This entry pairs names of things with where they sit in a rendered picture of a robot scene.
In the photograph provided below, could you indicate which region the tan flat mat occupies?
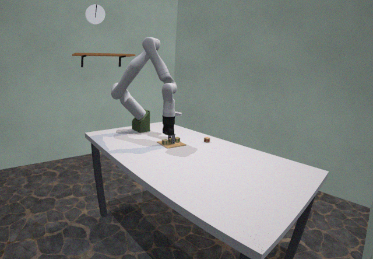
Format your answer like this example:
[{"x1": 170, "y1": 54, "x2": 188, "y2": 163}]
[{"x1": 157, "y1": 141, "x2": 186, "y2": 148}]

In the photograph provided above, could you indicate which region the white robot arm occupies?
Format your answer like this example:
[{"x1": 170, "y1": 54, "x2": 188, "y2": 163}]
[{"x1": 111, "y1": 37, "x2": 177, "y2": 120}]

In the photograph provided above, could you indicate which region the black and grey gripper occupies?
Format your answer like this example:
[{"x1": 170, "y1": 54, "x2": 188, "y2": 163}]
[{"x1": 163, "y1": 108, "x2": 182, "y2": 144}]

